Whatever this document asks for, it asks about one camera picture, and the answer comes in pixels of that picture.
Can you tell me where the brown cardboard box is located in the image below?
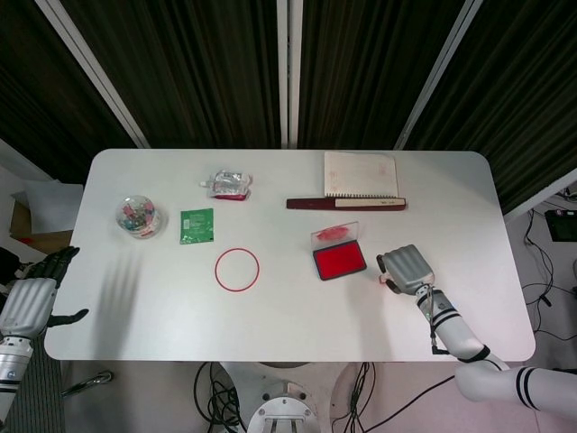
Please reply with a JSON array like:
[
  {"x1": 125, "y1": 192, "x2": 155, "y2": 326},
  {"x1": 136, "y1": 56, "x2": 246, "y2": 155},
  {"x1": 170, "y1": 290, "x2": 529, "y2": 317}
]
[{"x1": 8, "y1": 198, "x2": 76, "y2": 253}]

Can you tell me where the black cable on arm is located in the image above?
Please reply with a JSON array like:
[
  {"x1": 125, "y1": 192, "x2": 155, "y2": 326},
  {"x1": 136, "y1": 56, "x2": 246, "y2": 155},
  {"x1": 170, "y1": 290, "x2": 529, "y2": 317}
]
[{"x1": 426, "y1": 288, "x2": 448, "y2": 356}]

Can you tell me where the black floor cable bundle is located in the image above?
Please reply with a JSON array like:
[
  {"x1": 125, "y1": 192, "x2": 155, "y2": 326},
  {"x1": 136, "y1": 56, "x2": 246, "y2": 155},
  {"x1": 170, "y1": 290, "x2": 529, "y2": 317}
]
[{"x1": 192, "y1": 360, "x2": 253, "y2": 433}]

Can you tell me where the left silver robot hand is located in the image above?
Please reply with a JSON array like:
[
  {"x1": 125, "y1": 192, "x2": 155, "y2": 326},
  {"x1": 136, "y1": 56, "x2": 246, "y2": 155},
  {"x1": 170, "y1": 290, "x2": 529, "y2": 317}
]
[{"x1": 0, "y1": 245, "x2": 90, "y2": 337}]

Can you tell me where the white vertical frame post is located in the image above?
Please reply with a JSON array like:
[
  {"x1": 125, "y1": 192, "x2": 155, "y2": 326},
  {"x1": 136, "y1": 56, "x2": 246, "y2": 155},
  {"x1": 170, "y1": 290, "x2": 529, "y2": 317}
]
[{"x1": 276, "y1": 0, "x2": 304, "y2": 149}]

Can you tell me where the white slanted frame beam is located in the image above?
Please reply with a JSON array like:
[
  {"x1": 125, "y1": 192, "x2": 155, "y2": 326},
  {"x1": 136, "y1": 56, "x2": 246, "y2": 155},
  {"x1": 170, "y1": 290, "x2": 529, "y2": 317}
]
[
  {"x1": 392, "y1": 0, "x2": 484, "y2": 151},
  {"x1": 34, "y1": 0, "x2": 151, "y2": 149}
]

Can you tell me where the green foil packet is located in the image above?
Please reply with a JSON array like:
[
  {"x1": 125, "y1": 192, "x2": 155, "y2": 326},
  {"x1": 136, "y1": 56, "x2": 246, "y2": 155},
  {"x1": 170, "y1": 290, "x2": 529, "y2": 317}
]
[{"x1": 179, "y1": 207, "x2": 215, "y2": 246}]

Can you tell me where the silver and red pouch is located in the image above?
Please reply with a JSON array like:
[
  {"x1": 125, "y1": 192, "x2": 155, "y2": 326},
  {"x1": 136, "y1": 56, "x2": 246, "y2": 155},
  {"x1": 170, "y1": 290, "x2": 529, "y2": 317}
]
[{"x1": 199, "y1": 168, "x2": 255, "y2": 202}]

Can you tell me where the black electronic device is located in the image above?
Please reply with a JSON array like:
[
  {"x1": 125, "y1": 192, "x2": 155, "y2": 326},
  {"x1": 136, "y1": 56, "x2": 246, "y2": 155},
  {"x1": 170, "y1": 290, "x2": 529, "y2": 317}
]
[{"x1": 544, "y1": 209, "x2": 577, "y2": 243}]

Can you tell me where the dark pleated curtain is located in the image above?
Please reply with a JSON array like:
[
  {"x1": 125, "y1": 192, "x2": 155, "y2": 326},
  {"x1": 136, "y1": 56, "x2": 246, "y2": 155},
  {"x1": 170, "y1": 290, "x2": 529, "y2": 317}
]
[{"x1": 0, "y1": 0, "x2": 577, "y2": 217}]

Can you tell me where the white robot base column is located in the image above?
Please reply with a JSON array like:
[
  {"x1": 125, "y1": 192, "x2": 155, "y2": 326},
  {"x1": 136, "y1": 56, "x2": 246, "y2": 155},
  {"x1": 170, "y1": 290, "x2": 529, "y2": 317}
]
[{"x1": 224, "y1": 360, "x2": 362, "y2": 433}]

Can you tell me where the chrome metal foot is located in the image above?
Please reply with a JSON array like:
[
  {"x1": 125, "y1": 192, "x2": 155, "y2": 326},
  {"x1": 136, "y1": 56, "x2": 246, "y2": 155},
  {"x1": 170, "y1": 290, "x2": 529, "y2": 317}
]
[{"x1": 60, "y1": 370, "x2": 114, "y2": 398}]

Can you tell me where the long maroon and cream box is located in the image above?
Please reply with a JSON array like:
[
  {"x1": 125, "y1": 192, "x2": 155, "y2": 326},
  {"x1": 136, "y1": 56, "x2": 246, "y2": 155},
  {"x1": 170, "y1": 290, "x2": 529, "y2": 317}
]
[{"x1": 286, "y1": 195, "x2": 409, "y2": 212}]

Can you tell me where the spiral notebook with grid paper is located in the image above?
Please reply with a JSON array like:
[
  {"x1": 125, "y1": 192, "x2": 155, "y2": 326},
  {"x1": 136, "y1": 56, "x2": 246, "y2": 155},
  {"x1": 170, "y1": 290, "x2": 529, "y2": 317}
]
[{"x1": 323, "y1": 151, "x2": 399, "y2": 198}]

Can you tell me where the white paper sheet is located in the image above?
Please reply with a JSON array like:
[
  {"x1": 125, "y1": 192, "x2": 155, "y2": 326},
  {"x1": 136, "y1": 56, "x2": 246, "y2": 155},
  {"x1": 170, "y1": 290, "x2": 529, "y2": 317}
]
[{"x1": 11, "y1": 180, "x2": 86, "y2": 235}]

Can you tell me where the red thin ring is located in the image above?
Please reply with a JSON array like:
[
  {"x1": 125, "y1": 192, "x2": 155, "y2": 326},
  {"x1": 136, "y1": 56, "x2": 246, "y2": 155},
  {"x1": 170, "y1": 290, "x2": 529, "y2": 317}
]
[{"x1": 214, "y1": 248, "x2": 261, "y2": 292}]

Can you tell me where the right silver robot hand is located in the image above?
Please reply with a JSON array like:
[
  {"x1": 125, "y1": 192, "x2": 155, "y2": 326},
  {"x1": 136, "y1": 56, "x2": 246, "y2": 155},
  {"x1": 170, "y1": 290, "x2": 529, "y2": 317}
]
[{"x1": 376, "y1": 244, "x2": 437, "y2": 297}]

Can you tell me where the clear round clip container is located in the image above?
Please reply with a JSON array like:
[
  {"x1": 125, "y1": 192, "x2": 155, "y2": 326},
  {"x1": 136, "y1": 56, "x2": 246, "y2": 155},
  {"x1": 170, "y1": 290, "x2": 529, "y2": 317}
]
[{"x1": 114, "y1": 194, "x2": 165, "y2": 241}]

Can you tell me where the red ink stamp pad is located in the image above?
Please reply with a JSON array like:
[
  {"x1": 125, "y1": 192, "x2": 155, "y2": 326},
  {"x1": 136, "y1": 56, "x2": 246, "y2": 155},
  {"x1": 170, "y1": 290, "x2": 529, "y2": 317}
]
[{"x1": 310, "y1": 220, "x2": 367, "y2": 282}]

